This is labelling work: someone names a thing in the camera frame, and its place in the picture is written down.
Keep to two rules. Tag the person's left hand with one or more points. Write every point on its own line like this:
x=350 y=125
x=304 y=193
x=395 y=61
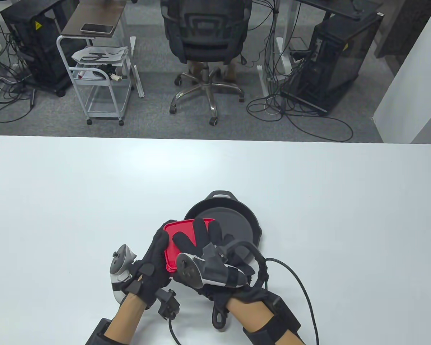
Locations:
x=147 y=266

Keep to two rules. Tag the person's right hand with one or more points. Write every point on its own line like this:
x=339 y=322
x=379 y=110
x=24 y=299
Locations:
x=201 y=237

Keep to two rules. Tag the red plastic container lid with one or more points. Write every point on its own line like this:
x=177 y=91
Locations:
x=177 y=248

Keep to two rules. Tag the black cast iron frying pan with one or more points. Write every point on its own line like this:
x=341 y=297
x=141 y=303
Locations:
x=237 y=222

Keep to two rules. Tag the person's right forearm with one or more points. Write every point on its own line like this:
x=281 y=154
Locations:
x=251 y=314

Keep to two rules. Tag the person's left forearm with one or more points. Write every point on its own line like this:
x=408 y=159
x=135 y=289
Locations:
x=125 y=316

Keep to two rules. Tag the grey white hand controller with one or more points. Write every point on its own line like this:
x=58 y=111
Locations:
x=120 y=262
x=208 y=273

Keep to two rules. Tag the white desk leg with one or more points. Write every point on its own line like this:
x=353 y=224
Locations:
x=263 y=82
x=138 y=79

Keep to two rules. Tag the white metal rolling cart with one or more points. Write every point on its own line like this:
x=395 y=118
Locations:
x=93 y=79

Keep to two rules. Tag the white item on cart tray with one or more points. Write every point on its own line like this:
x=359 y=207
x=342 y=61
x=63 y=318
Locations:
x=91 y=74

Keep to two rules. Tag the black office chair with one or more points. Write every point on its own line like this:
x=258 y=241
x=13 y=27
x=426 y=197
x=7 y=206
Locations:
x=204 y=36

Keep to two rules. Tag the white printed paper bag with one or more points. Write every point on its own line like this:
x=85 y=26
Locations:
x=100 y=55

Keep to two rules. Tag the black computer tower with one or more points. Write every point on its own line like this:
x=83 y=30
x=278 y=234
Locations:
x=39 y=46
x=344 y=54

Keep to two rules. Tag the black smartphone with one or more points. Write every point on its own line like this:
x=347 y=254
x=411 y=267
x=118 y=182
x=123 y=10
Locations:
x=97 y=28

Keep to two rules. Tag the brown wooden side table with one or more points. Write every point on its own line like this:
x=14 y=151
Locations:
x=93 y=14

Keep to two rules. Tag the black desk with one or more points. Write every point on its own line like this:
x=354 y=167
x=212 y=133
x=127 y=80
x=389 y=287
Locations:
x=337 y=7

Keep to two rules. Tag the dark grey cabinet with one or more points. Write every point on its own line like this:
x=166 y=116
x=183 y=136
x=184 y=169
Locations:
x=406 y=28

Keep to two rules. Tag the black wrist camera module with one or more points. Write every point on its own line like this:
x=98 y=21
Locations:
x=168 y=305

